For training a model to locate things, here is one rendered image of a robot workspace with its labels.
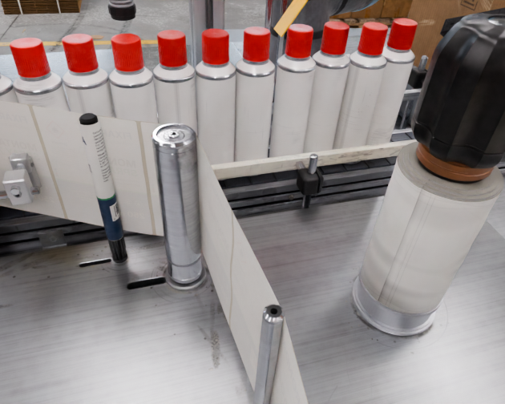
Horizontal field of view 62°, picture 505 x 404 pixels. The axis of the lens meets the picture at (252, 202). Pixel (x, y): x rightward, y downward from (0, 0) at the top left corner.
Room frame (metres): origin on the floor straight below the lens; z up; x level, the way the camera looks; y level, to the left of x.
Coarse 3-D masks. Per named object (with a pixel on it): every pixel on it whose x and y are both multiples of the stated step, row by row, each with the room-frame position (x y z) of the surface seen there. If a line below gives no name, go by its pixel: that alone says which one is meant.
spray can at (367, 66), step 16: (368, 32) 0.56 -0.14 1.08; (384, 32) 0.56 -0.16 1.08; (368, 48) 0.56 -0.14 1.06; (352, 64) 0.57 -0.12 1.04; (368, 64) 0.55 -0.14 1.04; (384, 64) 0.56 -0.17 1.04; (352, 80) 0.56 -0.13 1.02; (368, 80) 0.55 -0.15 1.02; (352, 96) 0.56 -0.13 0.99; (368, 96) 0.55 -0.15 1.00; (352, 112) 0.55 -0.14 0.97; (368, 112) 0.55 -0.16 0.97; (352, 128) 0.55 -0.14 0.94; (368, 128) 0.56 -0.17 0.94; (336, 144) 0.56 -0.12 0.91; (352, 144) 0.55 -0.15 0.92
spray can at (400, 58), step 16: (400, 32) 0.59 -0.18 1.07; (384, 48) 0.60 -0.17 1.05; (400, 48) 0.59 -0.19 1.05; (400, 64) 0.58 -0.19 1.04; (384, 80) 0.58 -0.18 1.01; (400, 80) 0.58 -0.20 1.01; (384, 96) 0.58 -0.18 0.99; (400, 96) 0.58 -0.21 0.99; (384, 112) 0.58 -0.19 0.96; (384, 128) 0.58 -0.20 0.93; (368, 144) 0.58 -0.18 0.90
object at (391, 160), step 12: (408, 132) 0.66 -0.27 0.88; (396, 156) 0.58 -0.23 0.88; (324, 168) 0.54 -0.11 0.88; (336, 168) 0.54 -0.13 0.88; (348, 168) 0.54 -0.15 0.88; (360, 168) 0.54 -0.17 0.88; (228, 180) 0.49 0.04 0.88; (240, 180) 0.49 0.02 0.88; (252, 180) 0.49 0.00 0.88; (264, 180) 0.50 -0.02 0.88; (276, 180) 0.51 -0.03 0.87; (0, 216) 0.39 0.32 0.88; (12, 216) 0.39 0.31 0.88; (24, 216) 0.40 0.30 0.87
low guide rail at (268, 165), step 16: (384, 144) 0.56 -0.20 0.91; (400, 144) 0.56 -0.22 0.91; (256, 160) 0.50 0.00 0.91; (272, 160) 0.50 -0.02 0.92; (288, 160) 0.50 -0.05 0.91; (304, 160) 0.51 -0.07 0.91; (320, 160) 0.52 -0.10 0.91; (336, 160) 0.53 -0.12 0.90; (352, 160) 0.54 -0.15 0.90; (224, 176) 0.47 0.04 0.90; (240, 176) 0.48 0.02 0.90
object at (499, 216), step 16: (144, 48) 1.11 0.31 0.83; (240, 48) 1.15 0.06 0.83; (352, 48) 1.20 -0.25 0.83; (0, 64) 0.95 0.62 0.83; (64, 64) 0.97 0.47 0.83; (112, 64) 0.99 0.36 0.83; (144, 64) 1.00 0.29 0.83; (288, 208) 0.49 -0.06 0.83; (496, 208) 0.53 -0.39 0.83; (496, 224) 0.49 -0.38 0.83; (96, 240) 0.40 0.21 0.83; (0, 256) 0.36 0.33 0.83
